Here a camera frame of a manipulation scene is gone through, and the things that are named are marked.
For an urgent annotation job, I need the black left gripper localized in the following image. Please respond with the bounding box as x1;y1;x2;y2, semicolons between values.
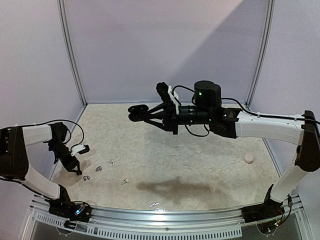
48;140;80;173

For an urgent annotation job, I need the black earbud charging case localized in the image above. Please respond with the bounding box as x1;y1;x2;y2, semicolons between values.
127;104;149;122

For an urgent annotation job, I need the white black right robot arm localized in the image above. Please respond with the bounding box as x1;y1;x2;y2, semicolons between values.
138;80;320;218

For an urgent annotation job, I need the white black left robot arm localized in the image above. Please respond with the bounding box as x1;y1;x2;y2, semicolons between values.
0;121;82;217

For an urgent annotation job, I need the pink round charging case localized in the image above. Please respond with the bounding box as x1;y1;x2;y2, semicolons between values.
243;153;254;164

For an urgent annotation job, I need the purple silver earbud lower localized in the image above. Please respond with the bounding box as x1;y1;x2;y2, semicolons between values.
83;175;91;181

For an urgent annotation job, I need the purple silver earbud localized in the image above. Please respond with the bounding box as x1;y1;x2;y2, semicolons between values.
83;175;91;181
95;166;102;172

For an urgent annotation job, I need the purple silver earbud upper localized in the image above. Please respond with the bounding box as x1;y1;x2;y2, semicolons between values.
95;166;102;172

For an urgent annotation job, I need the perforated white front panel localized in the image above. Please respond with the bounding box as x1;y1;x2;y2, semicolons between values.
30;213;244;240

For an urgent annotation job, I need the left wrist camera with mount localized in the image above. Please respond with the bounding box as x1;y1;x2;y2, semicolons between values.
70;144;90;156

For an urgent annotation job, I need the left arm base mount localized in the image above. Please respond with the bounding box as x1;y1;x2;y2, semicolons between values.
47;200;92;223

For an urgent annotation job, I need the aluminium front rail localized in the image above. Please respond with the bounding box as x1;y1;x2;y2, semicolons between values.
22;194;311;240

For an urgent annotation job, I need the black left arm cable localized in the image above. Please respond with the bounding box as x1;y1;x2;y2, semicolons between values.
13;119;85;148

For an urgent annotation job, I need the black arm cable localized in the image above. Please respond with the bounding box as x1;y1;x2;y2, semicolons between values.
173;84;320;138
13;119;85;148

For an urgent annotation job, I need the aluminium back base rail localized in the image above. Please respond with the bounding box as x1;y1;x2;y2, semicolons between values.
87;100;162;105

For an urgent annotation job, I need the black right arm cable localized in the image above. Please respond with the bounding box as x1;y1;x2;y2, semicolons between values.
173;84;320;138

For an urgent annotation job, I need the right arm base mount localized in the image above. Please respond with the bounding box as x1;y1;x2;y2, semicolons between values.
241;198;285;223

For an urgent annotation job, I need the aluminium right corner post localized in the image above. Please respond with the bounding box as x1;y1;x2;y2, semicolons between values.
245;0;275;107

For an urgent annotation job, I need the aluminium corner post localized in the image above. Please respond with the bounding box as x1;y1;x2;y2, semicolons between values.
245;0;275;107
57;0;88;107

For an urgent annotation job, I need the aluminium left corner post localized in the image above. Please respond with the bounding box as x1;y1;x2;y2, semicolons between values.
57;0;88;107

